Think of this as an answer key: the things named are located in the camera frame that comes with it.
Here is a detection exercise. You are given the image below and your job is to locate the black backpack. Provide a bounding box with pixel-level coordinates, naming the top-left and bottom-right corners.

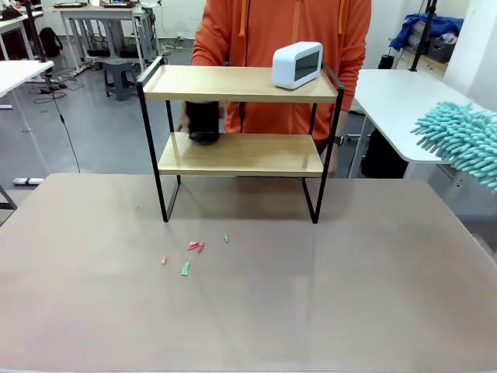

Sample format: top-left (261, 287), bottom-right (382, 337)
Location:
top-left (38, 26), bottom-right (64, 59)

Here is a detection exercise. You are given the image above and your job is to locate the grey plastic stool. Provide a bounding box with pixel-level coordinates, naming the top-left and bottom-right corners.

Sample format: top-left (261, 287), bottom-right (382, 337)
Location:
top-left (102, 58), bottom-right (139, 102)

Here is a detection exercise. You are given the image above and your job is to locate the black stand pole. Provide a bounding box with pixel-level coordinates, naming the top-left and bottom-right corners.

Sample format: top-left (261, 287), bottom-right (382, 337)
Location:
top-left (409, 0), bottom-right (439, 73)
top-left (24, 0), bottom-right (48, 65)

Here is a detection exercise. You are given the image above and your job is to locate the blue cloth pile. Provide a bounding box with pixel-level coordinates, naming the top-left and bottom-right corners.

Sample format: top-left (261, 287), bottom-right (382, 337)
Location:
top-left (388, 12), bottom-right (464, 52)

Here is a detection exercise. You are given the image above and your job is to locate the two-tier wood black-frame shelf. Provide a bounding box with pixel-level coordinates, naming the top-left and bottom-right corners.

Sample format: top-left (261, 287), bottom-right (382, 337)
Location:
top-left (136, 56), bottom-right (346, 225)

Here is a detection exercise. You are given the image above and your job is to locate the teal microfibre duster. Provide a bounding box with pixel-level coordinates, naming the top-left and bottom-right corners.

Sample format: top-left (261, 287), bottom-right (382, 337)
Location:
top-left (410, 100), bottom-right (497, 191)

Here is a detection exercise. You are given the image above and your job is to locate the person's orange hoodie torso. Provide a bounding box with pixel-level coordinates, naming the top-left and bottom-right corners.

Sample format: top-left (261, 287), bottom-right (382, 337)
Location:
top-left (191, 0), bottom-right (373, 145)

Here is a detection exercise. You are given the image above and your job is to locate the white rounded side table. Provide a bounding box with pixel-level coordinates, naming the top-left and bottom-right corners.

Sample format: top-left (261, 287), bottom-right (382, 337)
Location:
top-left (347, 68), bottom-right (497, 180)

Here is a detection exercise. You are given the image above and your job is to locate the white rectangular digital clock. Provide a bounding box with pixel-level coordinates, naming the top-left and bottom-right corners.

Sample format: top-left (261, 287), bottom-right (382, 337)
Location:
top-left (272, 41), bottom-right (324, 91)

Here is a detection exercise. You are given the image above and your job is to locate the black floor cable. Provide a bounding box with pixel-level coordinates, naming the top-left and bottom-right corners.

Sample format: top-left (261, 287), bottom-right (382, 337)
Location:
top-left (43, 71), bottom-right (82, 174)

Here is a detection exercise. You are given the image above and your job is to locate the dark mesh basket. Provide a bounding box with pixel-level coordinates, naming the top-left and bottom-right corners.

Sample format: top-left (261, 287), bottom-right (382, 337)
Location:
top-left (426, 34), bottom-right (457, 61)

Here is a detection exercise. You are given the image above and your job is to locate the person's right hand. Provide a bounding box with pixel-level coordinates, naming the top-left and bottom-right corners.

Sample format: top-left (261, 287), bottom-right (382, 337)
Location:
top-left (176, 101), bottom-right (192, 134)

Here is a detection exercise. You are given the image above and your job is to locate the white table with grey legs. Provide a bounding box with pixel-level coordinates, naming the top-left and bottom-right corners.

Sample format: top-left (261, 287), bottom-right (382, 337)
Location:
top-left (0, 60), bottom-right (54, 176)

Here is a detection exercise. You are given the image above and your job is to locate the person's left forearm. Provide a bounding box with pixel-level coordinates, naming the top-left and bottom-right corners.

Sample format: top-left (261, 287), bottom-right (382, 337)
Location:
top-left (328, 73), bottom-right (364, 138)

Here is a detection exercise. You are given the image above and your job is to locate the black cylindrical speaker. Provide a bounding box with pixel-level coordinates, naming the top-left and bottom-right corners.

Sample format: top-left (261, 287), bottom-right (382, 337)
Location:
top-left (185, 99), bottom-right (221, 145)

